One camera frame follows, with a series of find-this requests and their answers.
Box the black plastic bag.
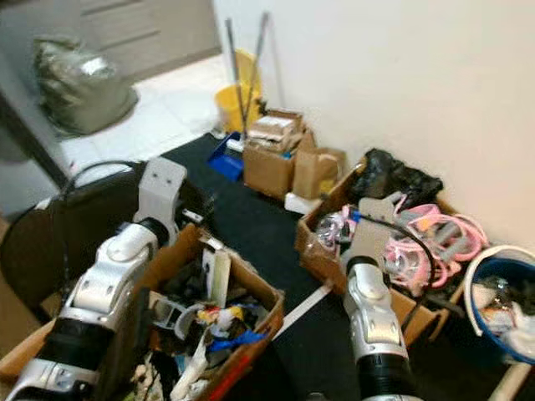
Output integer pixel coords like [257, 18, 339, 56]
[349, 148, 446, 211]

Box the blue bin white rim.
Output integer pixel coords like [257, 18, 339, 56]
[462, 244, 535, 367]

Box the grey mop handle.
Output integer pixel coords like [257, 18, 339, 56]
[244, 11, 273, 118]

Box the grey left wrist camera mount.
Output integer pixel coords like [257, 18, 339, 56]
[134, 157, 190, 239]

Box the cardboard box with papers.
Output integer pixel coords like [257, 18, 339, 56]
[242, 109, 307, 201]

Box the pink tube bundle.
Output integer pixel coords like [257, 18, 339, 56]
[326, 203, 492, 295]

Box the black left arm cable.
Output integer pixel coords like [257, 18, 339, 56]
[60, 159, 145, 206]

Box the blue dustpan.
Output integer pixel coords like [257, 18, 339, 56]
[206, 131, 248, 181]

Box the small plain cardboard box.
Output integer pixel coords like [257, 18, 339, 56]
[292, 146, 348, 201]

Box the grey-green full trash bag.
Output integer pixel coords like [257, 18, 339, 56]
[33, 34, 140, 138]

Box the small flat white box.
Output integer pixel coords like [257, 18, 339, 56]
[283, 191, 322, 216]

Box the cardboard box with mixed junk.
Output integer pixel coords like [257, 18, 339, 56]
[0, 224, 287, 401]

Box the grey drawer cabinet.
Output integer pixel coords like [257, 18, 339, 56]
[0, 0, 223, 86]

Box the white plastic bottle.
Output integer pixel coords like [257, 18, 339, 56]
[203, 246, 233, 306]

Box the yellow mop bucket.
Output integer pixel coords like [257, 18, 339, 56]
[214, 48, 266, 136]

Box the black floor mat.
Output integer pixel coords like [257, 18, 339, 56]
[159, 132, 519, 401]

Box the cardboard box with pink tubes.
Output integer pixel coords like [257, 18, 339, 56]
[294, 159, 471, 340]

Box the black chair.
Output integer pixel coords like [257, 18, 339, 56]
[0, 160, 161, 323]

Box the dark mop handle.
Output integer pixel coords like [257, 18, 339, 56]
[223, 17, 247, 139]

